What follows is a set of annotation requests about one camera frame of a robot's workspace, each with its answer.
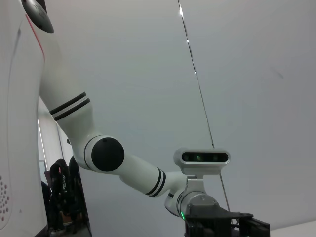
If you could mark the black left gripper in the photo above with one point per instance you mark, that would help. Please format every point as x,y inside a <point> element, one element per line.
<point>209,222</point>

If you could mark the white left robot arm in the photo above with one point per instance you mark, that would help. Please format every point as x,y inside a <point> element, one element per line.
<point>74,128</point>

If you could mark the person in plain dark clothes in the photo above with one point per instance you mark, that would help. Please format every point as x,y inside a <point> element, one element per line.
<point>75,172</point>

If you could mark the person in black printed hoodie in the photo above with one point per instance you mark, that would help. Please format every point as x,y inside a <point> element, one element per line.
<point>60,187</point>

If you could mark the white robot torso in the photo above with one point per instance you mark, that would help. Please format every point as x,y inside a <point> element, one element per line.
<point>19,123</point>

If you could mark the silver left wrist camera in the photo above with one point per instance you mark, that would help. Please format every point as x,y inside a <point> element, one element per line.
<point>202,158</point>

